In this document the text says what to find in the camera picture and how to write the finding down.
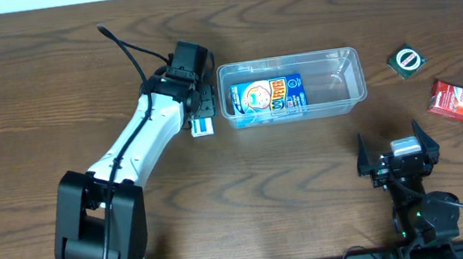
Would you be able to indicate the green Zam-Buk box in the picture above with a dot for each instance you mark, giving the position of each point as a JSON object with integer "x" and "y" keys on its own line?
{"x": 406, "y": 61}

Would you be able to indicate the blue cooling patch box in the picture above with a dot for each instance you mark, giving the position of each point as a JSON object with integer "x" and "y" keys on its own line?
{"x": 269, "y": 98}

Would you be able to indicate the clear plastic container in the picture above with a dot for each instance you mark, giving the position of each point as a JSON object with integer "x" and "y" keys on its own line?
{"x": 333, "y": 80}

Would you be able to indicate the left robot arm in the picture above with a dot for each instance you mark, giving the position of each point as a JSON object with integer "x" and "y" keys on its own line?
{"x": 100, "y": 213}

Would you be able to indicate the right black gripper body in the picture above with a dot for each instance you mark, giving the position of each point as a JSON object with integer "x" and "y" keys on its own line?
{"x": 383, "y": 163}

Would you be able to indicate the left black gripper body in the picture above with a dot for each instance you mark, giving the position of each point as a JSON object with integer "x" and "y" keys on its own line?
{"x": 207, "y": 101}

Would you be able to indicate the white Panadol box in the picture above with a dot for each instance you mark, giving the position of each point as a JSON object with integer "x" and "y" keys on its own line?
{"x": 202, "y": 127}

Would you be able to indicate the red small box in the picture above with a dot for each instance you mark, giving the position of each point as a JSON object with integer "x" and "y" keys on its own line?
{"x": 446, "y": 100}

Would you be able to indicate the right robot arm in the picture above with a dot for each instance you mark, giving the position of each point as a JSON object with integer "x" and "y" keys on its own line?
{"x": 428, "y": 222}

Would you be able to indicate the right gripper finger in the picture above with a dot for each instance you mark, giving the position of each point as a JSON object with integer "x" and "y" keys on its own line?
{"x": 429, "y": 146}
{"x": 363, "y": 161}

